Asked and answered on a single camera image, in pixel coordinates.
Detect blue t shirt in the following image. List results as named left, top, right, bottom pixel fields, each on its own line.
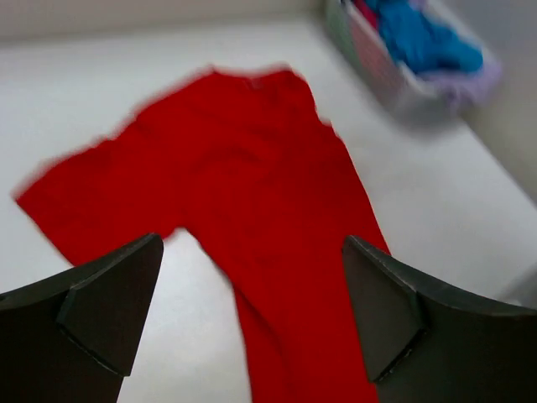
left=363, top=1, right=483, bottom=75

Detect pink garment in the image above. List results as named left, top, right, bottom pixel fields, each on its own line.
left=352, top=0, right=389, bottom=29

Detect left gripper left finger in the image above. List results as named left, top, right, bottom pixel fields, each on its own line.
left=1, top=234, right=164, bottom=402

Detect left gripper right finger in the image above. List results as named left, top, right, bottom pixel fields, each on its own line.
left=342, top=236, right=536, bottom=402

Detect white plastic basket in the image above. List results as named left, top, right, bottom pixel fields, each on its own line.
left=325, top=0, right=467, bottom=127

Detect lavender t shirt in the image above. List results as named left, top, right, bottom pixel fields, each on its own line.
left=413, top=0, right=503, bottom=110

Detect red t shirt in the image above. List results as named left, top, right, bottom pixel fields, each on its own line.
left=15, top=68, right=388, bottom=402

